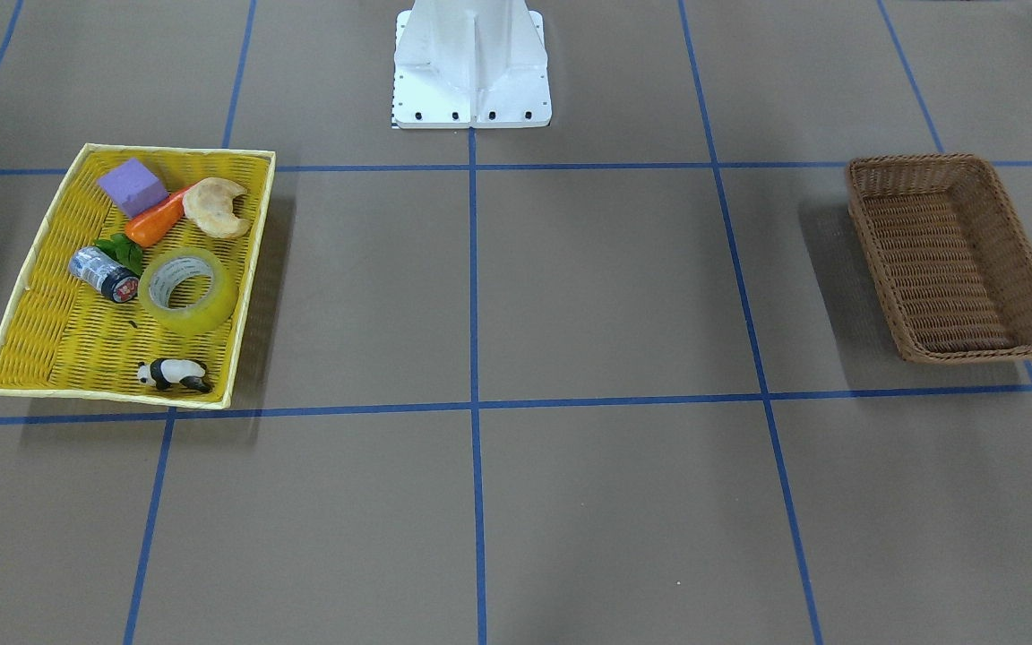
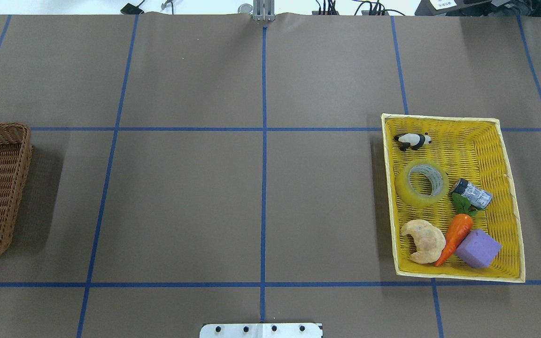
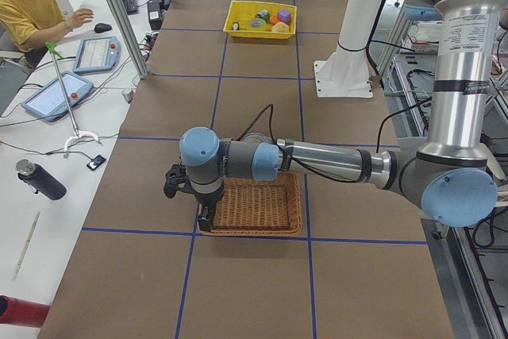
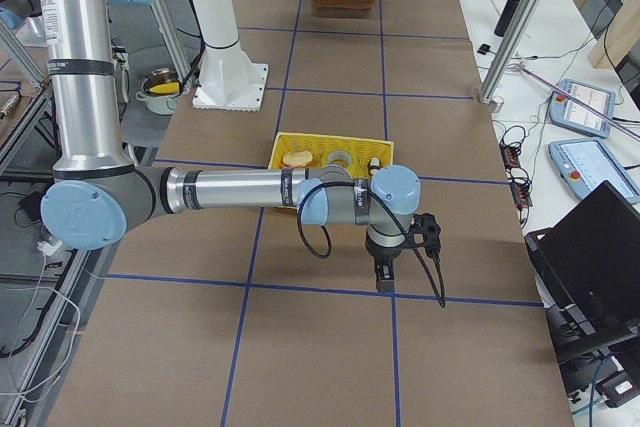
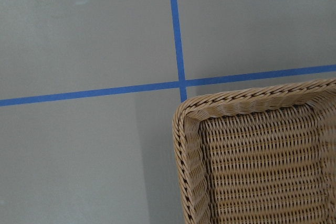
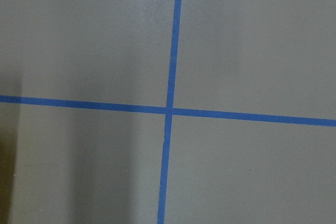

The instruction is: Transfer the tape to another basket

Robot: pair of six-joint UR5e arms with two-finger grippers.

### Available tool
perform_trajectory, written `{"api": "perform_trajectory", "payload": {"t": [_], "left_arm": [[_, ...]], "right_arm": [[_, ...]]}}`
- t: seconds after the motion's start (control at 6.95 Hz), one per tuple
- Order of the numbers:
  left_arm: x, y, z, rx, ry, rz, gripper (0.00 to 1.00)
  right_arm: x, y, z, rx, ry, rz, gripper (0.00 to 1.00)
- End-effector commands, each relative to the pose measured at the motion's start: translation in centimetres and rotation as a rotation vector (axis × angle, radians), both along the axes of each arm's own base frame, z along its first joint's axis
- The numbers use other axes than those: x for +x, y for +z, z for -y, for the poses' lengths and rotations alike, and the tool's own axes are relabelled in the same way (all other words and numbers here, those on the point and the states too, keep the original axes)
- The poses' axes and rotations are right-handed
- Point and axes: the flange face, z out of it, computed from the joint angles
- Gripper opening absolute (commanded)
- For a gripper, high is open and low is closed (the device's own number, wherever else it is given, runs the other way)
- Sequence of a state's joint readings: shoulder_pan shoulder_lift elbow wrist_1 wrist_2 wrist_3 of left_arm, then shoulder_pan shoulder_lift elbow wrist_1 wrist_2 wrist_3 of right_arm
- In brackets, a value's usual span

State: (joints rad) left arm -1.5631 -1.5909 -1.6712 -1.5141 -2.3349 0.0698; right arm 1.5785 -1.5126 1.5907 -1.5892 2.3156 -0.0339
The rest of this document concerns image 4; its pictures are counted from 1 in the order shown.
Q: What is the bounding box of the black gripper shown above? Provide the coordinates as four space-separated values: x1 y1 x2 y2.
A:
365 225 407 293

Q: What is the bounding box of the yellow tape roll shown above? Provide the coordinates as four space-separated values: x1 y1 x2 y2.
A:
323 149 353 170

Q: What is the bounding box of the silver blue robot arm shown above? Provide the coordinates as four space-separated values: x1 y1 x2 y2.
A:
40 0 427 292

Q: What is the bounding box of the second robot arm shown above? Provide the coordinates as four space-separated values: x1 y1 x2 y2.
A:
1 0 45 39

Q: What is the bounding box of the yellow woven basket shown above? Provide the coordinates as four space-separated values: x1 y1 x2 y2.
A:
268 132 394 181

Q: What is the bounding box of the toy panda figure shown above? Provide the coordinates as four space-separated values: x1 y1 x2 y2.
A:
368 157 381 177

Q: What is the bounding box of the toy croissant bread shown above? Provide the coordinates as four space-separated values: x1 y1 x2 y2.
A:
281 150 313 168

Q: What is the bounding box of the black power strip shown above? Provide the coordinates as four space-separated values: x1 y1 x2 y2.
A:
500 143 532 210

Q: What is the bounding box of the black laptop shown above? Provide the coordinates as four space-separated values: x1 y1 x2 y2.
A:
525 181 639 331

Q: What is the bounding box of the lower blue teach pendant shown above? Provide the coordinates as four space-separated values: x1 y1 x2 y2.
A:
548 138 639 204

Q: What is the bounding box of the blue teach pendant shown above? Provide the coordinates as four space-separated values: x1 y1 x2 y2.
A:
549 78 616 138
548 138 639 204

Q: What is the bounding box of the upper blue teach pendant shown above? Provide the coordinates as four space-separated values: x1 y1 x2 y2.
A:
549 78 616 138

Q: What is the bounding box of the small black device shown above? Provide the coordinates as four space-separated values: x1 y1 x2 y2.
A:
477 44 491 55

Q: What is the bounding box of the metal reacher grabber tool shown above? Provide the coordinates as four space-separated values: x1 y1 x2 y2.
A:
517 64 639 141

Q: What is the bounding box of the white enamel pot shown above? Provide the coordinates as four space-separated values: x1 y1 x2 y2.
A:
136 68 181 116

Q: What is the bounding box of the black water bottle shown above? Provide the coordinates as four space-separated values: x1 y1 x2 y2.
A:
494 0 520 37

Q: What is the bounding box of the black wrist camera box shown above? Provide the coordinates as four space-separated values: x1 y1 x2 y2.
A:
410 213 441 261

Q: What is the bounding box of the black camera cable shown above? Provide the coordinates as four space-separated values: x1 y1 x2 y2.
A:
296 177 448 310

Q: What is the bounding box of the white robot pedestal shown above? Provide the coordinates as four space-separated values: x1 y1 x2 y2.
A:
192 0 269 112

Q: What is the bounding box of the aluminium frame post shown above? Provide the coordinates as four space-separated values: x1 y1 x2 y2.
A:
477 0 540 113

